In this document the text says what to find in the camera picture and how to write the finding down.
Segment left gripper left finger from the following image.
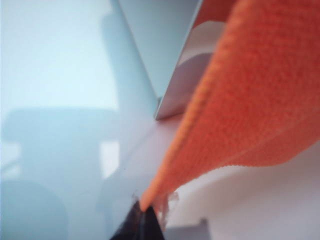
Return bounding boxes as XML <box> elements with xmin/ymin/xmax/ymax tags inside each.
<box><xmin>109</xmin><ymin>201</ymin><xmax>145</xmax><ymax>240</ymax></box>

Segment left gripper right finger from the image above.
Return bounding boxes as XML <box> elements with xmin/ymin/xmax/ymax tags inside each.
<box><xmin>144</xmin><ymin>191</ymin><xmax>180</xmax><ymax>240</ymax></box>

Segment orange microfibre cloth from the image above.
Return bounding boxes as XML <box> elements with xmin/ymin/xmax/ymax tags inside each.
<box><xmin>139</xmin><ymin>0</ymin><xmax>320</xmax><ymax>213</ymax></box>

